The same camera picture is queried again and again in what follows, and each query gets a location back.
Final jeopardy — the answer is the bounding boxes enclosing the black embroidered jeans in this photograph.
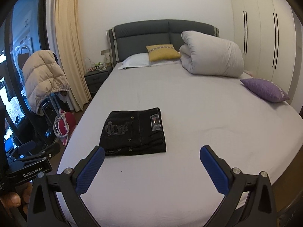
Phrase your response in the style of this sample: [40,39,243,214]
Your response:
[99,107,166,156]

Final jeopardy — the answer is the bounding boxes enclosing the person's left hand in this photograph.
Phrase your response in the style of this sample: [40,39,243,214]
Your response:
[1,182,33,217]

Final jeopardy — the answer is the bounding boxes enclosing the black chair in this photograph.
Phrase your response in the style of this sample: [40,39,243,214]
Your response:
[13,92,58,145]

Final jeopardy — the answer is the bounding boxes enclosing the beige puffer jacket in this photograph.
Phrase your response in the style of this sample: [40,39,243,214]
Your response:
[22,50,70,115]

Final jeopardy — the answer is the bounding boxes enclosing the grey bedside table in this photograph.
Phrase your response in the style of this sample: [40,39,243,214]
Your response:
[84,66,112,96]

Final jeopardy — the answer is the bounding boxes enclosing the purple cushion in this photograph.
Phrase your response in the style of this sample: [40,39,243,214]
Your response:
[240,78,290,103]

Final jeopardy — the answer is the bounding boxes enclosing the rolled white duvet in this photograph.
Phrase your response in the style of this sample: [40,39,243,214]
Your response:
[180,31,244,78]

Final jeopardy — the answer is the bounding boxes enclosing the white pillow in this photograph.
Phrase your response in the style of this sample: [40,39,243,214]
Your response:
[118,53,181,70]

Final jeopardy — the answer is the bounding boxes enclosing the yellow pillow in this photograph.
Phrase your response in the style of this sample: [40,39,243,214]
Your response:
[146,44,181,61]

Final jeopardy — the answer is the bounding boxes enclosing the dark grey headboard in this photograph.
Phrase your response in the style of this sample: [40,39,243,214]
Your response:
[107,19,219,67]

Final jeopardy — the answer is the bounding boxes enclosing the white wardrobe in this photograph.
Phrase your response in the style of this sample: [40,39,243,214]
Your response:
[231,0,296,92]

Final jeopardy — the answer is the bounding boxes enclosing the beige curtain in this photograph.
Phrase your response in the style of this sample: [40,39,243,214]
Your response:
[54,0,91,112]

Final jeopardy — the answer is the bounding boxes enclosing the red bag with rope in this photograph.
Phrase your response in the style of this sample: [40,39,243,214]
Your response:
[53,109,77,146]

